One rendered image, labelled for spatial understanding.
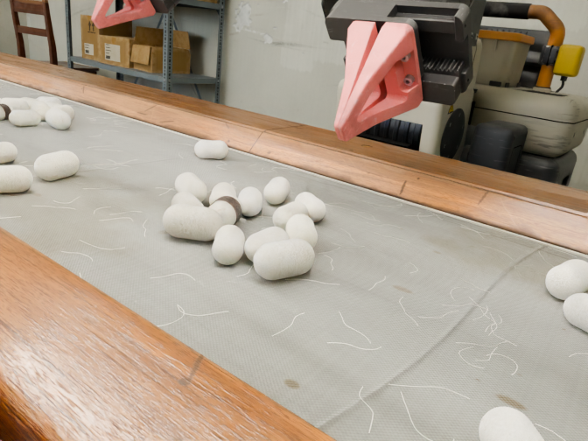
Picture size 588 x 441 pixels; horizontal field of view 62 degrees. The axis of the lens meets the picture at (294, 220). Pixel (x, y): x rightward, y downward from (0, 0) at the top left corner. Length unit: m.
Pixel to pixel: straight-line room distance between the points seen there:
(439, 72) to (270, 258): 0.19
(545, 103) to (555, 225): 0.74
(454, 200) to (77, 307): 0.33
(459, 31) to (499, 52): 0.87
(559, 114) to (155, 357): 1.04
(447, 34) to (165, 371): 0.29
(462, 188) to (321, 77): 2.37
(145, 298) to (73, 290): 0.05
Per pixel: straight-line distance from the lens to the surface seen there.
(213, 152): 0.50
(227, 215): 0.32
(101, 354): 0.17
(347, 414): 0.19
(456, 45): 0.37
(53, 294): 0.21
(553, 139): 1.15
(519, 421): 0.19
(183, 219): 0.30
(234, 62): 3.23
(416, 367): 0.23
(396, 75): 0.36
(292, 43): 2.92
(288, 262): 0.26
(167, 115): 0.66
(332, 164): 0.49
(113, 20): 0.71
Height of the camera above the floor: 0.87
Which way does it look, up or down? 21 degrees down
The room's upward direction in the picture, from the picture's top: 7 degrees clockwise
